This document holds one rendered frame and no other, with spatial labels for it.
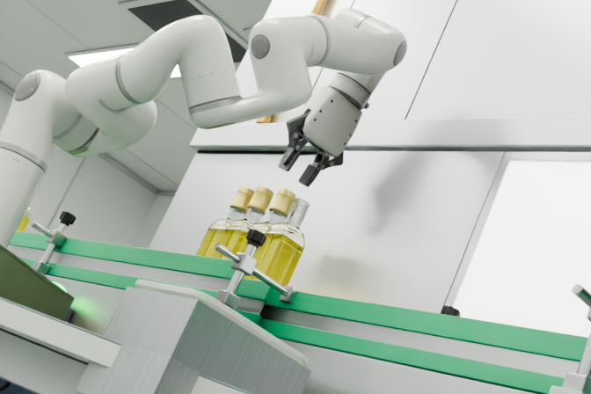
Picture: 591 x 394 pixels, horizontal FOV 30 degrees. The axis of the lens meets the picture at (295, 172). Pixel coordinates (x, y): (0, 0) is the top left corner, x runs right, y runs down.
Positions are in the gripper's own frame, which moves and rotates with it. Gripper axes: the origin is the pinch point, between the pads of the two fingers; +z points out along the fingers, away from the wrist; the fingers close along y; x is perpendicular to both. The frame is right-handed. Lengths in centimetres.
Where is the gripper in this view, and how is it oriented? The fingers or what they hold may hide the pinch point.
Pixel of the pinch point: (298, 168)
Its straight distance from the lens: 197.2
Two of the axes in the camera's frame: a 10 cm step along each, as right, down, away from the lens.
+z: -5.4, 8.3, -1.0
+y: -6.7, -5.0, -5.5
